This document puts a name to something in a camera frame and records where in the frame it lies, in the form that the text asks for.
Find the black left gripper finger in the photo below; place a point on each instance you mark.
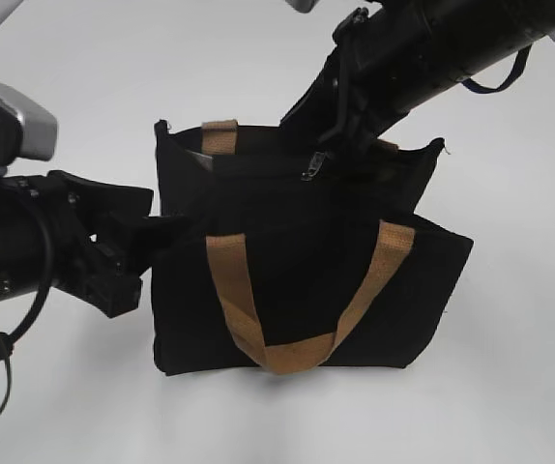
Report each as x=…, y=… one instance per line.
x=149, y=236

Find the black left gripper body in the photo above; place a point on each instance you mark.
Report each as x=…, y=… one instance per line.
x=60, y=231

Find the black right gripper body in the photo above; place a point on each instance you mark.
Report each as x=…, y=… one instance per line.
x=329, y=114

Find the silver zipper pull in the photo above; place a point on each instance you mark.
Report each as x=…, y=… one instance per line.
x=314, y=166

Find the black canvas tote bag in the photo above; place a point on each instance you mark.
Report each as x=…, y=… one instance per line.
x=289, y=275

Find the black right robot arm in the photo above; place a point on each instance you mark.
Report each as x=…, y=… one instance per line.
x=386, y=64

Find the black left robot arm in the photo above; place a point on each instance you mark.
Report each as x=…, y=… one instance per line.
x=91, y=240

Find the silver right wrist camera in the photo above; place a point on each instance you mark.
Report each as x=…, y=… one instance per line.
x=302, y=6

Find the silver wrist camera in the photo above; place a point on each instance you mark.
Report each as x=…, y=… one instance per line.
x=27, y=130
x=302, y=6

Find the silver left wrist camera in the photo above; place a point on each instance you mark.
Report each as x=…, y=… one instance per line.
x=27, y=130

